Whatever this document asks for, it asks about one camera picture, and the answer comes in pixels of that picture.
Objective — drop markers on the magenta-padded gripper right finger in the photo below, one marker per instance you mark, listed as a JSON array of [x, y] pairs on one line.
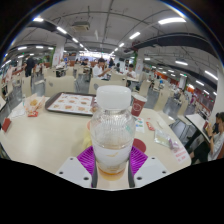
[[150, 170]]

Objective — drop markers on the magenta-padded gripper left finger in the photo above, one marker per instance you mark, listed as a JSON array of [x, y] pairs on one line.
[[74, 170]]

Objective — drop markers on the clear white-capped drink bottle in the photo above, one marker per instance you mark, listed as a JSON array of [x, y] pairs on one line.
[[113, 133]]

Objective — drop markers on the flat round red coaster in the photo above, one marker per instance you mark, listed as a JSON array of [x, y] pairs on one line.
[[140, 145]]

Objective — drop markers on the clear plastic packet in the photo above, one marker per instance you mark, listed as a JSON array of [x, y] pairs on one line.
[[163, 138]]

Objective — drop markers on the printed paper leaflet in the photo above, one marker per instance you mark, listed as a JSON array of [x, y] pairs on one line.
[[140, 125]]

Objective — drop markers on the dark food tray with paper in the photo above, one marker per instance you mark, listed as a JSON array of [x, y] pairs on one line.
[[70, 103]]

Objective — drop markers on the person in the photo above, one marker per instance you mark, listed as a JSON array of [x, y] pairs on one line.
[[98, 70], [131, 72], [30, 65], [216, 143]]

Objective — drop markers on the crumpled food wrapper paper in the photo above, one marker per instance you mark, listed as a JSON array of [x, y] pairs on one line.
[[33, 103]]

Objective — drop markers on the small red flat item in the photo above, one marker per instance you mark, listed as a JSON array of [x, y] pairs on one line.
[[6, 125]]

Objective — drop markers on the group of beige chairs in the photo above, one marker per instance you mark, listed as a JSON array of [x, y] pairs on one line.
[[60, 85]]

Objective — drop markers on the ceiling air conditioner unit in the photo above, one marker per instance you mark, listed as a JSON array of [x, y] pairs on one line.
[[81, 26]]

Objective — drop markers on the group of ceiling lights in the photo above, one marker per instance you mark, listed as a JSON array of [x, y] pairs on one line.
[[171, 20]]

